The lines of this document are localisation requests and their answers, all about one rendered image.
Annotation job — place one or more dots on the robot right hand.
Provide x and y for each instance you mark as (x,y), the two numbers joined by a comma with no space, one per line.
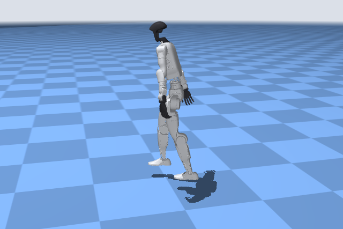
(187,95)

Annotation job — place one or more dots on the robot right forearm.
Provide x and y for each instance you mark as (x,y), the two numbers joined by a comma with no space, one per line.
(183,81)

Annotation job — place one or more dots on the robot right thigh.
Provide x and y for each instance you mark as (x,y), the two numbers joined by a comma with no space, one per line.
(162,122)

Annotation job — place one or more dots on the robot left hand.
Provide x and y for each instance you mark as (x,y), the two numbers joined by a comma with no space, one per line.
(163,108)

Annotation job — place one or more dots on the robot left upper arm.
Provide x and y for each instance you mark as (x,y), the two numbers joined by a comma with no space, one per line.
(161,52)

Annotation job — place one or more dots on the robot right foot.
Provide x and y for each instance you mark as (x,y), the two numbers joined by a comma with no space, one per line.
(159,162)

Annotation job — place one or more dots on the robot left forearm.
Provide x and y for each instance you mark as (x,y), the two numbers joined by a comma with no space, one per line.
(162,84)

